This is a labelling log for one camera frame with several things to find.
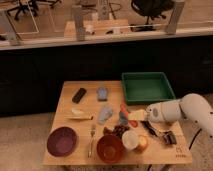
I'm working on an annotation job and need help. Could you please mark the red pepper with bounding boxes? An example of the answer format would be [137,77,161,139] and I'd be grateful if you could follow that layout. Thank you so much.
[120,103,138,128]

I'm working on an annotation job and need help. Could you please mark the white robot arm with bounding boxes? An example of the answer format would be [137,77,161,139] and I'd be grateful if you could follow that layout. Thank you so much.
[128,93,213,136]

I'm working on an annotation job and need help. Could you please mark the red bowl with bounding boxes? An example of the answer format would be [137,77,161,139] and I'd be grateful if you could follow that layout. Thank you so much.
[96,135,124,164]

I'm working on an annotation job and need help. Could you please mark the blue-grey round object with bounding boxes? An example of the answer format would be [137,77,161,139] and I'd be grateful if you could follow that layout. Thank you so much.
[119,112,128,125]

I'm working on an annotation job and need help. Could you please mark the brown grape cluster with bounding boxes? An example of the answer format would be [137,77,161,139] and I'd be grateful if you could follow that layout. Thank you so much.
[103,125,130,138]

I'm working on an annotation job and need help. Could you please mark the orange cup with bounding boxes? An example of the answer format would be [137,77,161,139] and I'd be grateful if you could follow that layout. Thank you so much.
[136,135,148,153]

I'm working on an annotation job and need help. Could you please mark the white cup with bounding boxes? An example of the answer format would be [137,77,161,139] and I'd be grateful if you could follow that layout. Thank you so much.
[122,130,139,151]

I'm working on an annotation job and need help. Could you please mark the green plastic tray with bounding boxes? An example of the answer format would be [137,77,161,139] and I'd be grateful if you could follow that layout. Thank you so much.
[122,72,176,105]

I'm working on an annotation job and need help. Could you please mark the blue sponge block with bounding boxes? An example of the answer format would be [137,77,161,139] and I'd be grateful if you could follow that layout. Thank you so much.
[97,87,108,101]

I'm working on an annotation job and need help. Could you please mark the wooden table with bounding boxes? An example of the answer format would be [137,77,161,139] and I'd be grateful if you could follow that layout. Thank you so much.
[43,81,192,166]

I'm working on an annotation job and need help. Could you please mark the silver fork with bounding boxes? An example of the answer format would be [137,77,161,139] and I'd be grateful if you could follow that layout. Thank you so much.
[88,125,96,158]

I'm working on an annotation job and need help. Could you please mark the black rectangular block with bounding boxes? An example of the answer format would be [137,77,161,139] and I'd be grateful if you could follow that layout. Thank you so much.
[72,88,87,103]

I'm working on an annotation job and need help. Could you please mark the wooden spatula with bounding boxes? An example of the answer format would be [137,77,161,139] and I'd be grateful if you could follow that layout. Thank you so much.
[66,116,93,120]

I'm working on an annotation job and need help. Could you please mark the purple plate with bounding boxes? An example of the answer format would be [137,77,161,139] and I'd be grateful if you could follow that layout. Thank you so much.
[47,127,77,157]

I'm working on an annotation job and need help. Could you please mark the black office chair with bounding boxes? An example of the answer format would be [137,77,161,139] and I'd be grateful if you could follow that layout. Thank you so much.
[131,0,174,24]

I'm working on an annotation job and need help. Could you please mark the black handled brush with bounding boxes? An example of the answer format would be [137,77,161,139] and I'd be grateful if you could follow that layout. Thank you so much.
[141,121,177,145]

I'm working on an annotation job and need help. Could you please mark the black cable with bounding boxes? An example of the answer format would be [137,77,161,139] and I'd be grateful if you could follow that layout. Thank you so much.
[188,129,202,151]

